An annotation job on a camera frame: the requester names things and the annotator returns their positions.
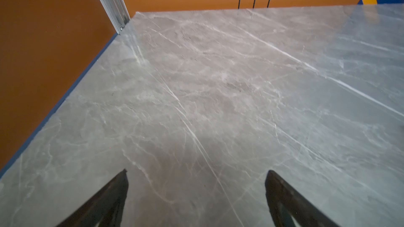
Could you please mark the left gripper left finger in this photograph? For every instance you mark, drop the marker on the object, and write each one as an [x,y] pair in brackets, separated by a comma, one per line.
[105,208]

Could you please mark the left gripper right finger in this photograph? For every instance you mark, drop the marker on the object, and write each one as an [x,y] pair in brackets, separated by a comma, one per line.
[288,208]

